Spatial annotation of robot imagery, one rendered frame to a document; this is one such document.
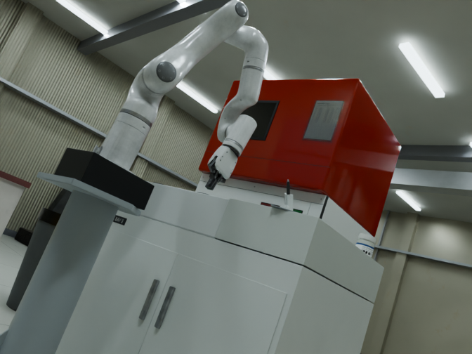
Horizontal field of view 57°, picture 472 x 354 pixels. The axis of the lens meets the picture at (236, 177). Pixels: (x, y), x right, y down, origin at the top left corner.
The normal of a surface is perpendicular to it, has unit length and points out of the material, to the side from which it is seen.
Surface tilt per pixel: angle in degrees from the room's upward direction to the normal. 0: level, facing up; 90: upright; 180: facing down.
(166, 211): 90
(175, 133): 90
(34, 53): 90
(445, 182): 90
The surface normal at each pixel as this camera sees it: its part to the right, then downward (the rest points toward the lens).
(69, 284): 0.61, 0.04
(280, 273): -0.56, -0.39
